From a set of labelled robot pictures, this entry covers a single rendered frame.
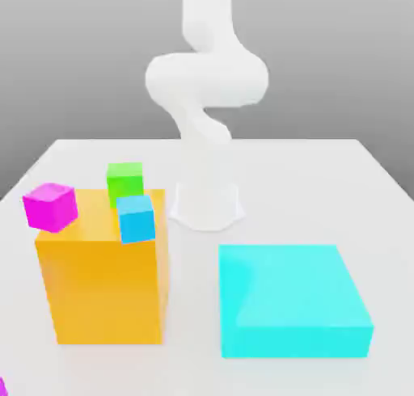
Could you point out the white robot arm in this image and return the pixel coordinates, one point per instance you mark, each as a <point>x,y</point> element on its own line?
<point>207,79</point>

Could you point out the small blue cube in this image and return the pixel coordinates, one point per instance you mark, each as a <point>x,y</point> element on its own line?
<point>136,219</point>

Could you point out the small green cube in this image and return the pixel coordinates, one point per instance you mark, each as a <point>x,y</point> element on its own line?
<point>124,179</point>

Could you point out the small magenta cube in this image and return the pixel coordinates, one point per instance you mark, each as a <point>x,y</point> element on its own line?
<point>2,386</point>
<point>50,208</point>

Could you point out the large cyan box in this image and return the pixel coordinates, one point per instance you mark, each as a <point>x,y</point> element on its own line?
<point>291,299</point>

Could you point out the large orange box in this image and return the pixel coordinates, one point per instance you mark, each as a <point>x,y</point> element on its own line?
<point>103,289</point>

